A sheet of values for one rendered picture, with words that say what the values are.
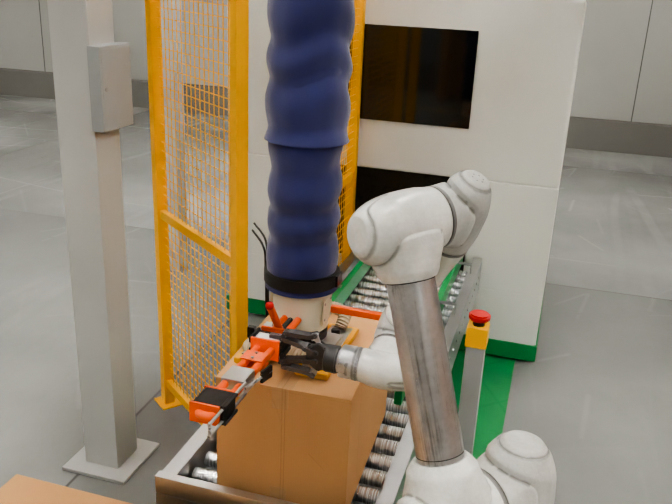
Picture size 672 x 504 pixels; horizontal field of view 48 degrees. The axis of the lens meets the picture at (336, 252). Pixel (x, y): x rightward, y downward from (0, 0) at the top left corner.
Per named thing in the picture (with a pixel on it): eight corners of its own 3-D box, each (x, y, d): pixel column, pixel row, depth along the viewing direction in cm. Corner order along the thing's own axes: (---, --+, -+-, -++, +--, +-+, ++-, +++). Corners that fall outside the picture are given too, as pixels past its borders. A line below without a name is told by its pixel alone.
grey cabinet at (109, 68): (122, 122, 289) (118, 41, 278) (134, 124, 287) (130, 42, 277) (91, 131, 271) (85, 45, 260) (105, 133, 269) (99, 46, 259)
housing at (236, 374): (231, 380, 192) (231, 364, 191) (256, 385, 190) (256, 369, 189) (219, 393, 186) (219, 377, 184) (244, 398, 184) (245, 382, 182)
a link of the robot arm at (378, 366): (355, 392, 198) (368, 357, 208) (413, 405, 194) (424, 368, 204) (354, 364, 192) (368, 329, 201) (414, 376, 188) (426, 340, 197)
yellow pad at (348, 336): (329, 328, 248) (330, 314, 246) (358, 333, 245) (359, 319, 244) (294, 374, 217) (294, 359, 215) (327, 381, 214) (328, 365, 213)
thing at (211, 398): (205, 402, 181) (205, 384, 179) (234, 408, 179) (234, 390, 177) (189, 420, 173) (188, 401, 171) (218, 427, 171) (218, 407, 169)
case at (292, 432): (281, 394, 283) (283, 297, 270) (385, 413, 274) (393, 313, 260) (216, 492, 229) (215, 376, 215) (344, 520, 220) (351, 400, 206)
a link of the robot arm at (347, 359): (354, 387, 196) (332, 383, 198) (363, 371, 204) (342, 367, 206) (357, 356, 193) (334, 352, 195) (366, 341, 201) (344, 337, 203)
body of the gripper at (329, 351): (336, 352, 195) (302, 345, 198) (334, 380, 198) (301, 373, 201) (344, 339, 202) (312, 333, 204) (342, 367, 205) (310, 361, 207)
